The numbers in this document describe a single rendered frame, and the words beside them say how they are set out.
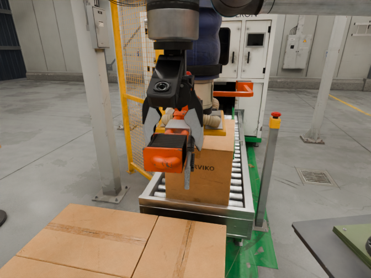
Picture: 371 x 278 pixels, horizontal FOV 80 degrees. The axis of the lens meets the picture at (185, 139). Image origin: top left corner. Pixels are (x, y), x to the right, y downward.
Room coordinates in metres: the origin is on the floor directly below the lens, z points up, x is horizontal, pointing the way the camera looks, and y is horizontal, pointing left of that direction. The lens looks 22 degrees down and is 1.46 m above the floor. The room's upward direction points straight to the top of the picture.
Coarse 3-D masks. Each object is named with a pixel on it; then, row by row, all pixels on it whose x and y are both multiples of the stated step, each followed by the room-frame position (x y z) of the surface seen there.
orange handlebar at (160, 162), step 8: (248, 88) 1.11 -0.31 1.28; (216, 96) 1.02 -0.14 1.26; (224, 96) 1.02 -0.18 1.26; (232, 96) 1.01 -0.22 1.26; (240, 96) 1.01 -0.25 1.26; (248, 96) 1.01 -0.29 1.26; (176, 112) 0.65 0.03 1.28; (184, 112) 0.65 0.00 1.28; (152, 160) 0.36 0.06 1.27; (160, 160) 0.35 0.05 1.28; (168, 160) 0.35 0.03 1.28; (176, 160) 0.36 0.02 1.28; (168, 168) 0.35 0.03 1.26
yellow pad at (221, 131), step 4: (224, 120) 0.97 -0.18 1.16; (220, 124) 0.90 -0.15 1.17; (224, 124) 0.91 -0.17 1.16; (204, 128) 0.86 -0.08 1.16; (208, 128) 0.85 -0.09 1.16; (212, 128) 0.85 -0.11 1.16; (216, 128) 0.85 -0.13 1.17; (220, 128) 0.85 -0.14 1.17; (224, 128) 0.86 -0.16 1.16; (204, 132) 0.83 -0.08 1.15; (208, 132) 0.83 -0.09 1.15; (212, 132) 0.82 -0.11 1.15; (216, 132) 0.82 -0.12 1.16; (220, 132) 0.82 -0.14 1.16; (224, 132) 0.82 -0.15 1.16
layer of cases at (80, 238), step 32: (64, 224) 0.97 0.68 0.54; (96, 224) 0.97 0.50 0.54; (128, 224) 0.97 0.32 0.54; (160, 224) 0.97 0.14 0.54; (192, 224) 0.97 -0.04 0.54; (32, 256) 0.77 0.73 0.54; (64, 256) 0.77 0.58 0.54; (96, 256) 0.77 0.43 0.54; (128, 256) 0.77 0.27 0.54; (160, 256) 0.77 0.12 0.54; (192, 256) 0.77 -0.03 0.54; (224, 256) 0.77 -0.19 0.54
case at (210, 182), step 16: (208, 144) 1.18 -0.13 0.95; (224, 144) 1.18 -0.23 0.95; (208, 160) 1.12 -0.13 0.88; (224, 160) 1.10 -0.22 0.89; (176, 176) 1.16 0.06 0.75; (192, 176) 1.14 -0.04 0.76; (208, 176) 1.12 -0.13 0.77; (224, 176) 1.10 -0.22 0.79; (176, 192) 1.16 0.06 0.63; (192, 192) 1.14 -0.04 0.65; (208, 192) 1.12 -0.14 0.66; (224, 192) 1.10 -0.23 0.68
